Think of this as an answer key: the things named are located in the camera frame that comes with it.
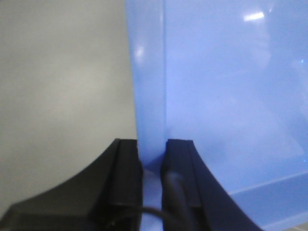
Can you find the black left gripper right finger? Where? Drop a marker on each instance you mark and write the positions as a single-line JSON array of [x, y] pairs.
[[192, 192]]

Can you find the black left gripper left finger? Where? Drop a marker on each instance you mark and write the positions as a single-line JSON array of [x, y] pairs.
[[89, 201]]

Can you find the blue plastic tray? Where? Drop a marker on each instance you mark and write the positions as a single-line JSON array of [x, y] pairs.
[[221, 86]]

